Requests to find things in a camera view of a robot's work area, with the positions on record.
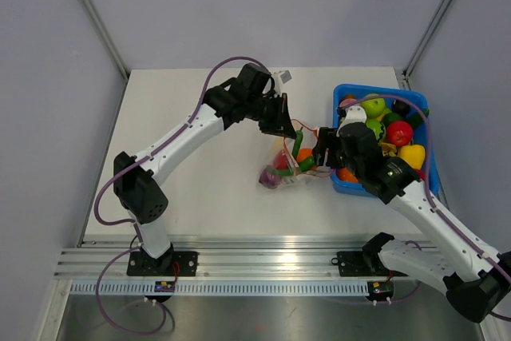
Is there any brown toy fruit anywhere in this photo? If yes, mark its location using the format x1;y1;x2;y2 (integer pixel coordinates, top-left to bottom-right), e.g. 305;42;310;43
339;95;356;106

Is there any orange toy tomato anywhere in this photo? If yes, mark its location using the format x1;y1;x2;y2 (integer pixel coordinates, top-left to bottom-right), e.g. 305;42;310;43
336;168;358;184

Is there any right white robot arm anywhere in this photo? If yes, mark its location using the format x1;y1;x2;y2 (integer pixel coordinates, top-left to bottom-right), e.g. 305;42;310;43
313;122;510;323

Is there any white slotted cable duct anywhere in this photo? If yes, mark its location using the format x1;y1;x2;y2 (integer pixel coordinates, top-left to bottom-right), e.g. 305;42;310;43
70;280;369;297

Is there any green toy apple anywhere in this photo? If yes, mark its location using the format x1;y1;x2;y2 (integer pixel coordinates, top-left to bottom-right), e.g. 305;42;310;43
360;93;386;119

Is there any green striped toy watermelon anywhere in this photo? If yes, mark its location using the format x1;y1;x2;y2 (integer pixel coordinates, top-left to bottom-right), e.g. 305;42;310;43
366;119;386;143

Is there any purple toy onion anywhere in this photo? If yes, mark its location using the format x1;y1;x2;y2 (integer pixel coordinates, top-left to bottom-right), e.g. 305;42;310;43
258;168;281;190

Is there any green toy chili pepper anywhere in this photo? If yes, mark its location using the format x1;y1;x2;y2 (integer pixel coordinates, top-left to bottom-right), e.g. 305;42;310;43
299;156;315;172

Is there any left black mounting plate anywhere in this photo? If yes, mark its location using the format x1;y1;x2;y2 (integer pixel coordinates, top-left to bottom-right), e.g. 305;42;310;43
126;251;198;277

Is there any small green toy pepper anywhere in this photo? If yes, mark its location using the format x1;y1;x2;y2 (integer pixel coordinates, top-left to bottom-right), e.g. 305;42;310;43
291;129;303;161

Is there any yellow toy corn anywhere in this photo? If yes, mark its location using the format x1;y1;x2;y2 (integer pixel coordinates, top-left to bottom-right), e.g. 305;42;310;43
378;142;398;157

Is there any yellow toy bell pepper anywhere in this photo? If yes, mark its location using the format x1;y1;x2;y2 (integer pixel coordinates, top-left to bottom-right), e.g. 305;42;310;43
398;145;426;169

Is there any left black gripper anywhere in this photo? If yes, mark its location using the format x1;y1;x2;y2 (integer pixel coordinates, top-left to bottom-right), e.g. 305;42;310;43
245;92;296;138

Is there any green toy cucumber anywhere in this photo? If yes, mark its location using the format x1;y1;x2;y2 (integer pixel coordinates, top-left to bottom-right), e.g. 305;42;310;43
406;109;430;129

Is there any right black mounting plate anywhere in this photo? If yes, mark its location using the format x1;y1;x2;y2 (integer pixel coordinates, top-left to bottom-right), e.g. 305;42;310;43
331;251;406;278

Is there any orange toy fruit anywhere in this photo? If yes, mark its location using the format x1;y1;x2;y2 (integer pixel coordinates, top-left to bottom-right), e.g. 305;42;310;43
297;148;313;163

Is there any black mounting plate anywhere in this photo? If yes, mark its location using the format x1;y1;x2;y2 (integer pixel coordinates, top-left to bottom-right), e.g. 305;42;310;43
331;251;406;278
126;251;198;277

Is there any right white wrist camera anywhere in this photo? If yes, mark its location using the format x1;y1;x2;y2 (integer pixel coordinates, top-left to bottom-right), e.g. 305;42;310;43
339;105;367;128

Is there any clear zip top bag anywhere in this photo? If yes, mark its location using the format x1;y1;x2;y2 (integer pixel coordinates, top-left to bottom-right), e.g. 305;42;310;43
257;119;335;191

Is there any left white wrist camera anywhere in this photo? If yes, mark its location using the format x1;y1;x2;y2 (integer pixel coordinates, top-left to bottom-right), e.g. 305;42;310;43
272;69;292;88

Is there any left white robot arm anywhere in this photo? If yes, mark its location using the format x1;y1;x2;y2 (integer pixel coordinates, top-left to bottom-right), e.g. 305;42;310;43
113;62;296;276

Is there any red toy apple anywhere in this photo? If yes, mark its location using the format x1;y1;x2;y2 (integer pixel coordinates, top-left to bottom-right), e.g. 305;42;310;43
386;121;414;147

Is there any blue plastic bin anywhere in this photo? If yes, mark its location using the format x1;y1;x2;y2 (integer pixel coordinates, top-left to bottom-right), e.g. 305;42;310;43
331;83;440;198

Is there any dark toy avocado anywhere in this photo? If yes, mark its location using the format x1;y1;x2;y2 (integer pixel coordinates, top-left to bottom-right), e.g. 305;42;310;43
391;100;411;117

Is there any aluminium rail base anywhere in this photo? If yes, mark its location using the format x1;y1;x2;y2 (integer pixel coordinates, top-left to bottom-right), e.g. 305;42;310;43
53;235;366;280

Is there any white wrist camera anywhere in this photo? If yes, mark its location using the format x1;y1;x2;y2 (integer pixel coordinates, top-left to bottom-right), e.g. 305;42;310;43
272;69;292;88
339;105;367;128

